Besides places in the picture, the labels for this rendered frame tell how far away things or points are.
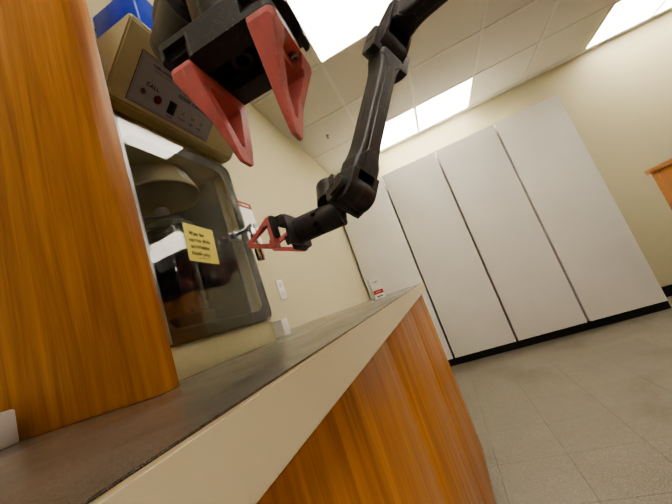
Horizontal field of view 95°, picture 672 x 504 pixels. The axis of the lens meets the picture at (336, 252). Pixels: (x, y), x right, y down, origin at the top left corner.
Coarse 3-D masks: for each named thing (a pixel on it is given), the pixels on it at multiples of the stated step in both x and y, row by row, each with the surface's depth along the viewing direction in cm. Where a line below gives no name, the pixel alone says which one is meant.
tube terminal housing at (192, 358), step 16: (96, 0) 60; (144, 128) 59; (224, 336) 57; (240, 336) 61; (256, 336) 66; (272, 336) 71; (176, 352) 47; (192, 352) 49; (208, 352) 52; (224, 352) 56; (240, 352) 60; (176, 368) 46; (192, 368) 48; (208, 368) 51
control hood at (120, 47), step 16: (128, 16) 49; (112, 32) 50; (128, 32) 49; (144, 32) 51; (112, 48) 50; (128, 48) 50; (144, 48) 52; (112, 64) 49; (128, 64) 51; (112, 80) 50; (128, 80) 52; (112, 96) 51; (128, 112) 55; (144, 112) 56; (160, 128) 61; (176, 128) 63; (192, 144) 69; (208, 144) 72; (224, 144) 76; (224, 160) 79
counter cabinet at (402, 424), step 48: (432, 336) 131; (384, 384) 44; (432, 384) 84; (336, 432) 27; (384, 432) 37; (432, 432) 61; (288, 480) 19; (336, 480) 24; (384, 480) 32; (432, 480) 48; (480, 480) 99
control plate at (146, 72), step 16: (144, 64) 53; (160, 64) 55; (144, 80) 54; (160, 80) 56; (128, 96) 53; (144, 96) 55; (160, 96) 58; (176, 96) 60; (160, 112) 59; (176, 112) 62; (192, 112) 65; (192, 128) 66; (208, 128) 70
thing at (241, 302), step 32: (128, 128) 53; (128, 160) 51; (160, 160) 58; (192, 160) 67; (160, 192) 55; (192, 192) 63; (224, 192) 73; (160, 224) 52; (192, 224) 59; (224, 224) 69; (160, 256) 49; (224, 256) 64; (160, 288) 47; (192, 288) 53; (224, 288) 61; (256, 288) 71; (192, 320) 50; (224, 320) 57; (256, 320) 66
